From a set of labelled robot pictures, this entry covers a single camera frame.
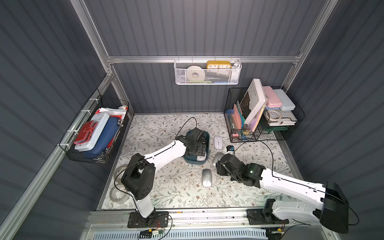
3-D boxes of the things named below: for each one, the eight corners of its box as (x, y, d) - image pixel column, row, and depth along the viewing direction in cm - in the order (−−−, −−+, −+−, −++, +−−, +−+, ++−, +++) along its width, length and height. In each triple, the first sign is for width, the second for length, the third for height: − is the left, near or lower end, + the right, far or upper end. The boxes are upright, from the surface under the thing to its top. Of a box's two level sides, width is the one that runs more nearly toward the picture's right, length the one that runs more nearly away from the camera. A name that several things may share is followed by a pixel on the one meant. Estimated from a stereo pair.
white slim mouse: (214, 148, 102) (215, 146, 100) (213, 137, 108) (213, 135, 106) (223, 148, 102) (223, 146, 100) (221, 137, 108) (222, 135, 106)
